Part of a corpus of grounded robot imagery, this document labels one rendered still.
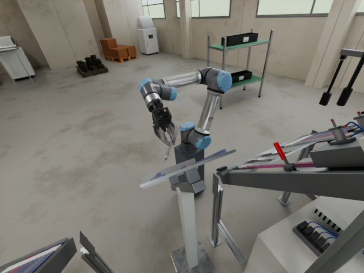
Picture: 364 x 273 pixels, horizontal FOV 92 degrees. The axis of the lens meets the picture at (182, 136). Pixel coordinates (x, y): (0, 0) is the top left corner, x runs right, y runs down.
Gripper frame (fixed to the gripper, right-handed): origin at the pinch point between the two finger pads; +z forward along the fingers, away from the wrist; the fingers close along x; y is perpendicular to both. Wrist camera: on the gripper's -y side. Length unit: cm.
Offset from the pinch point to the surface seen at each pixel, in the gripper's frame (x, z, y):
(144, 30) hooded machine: 161, -628, -319
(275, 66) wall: 354, -191, -188
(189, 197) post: 0.4, 22.0, -11.3
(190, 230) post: 0, 34, -37
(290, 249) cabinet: 33, 57, -17
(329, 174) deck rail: 25, 35, 30
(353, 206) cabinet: 77, 57, -17
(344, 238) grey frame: 22, 48, 25
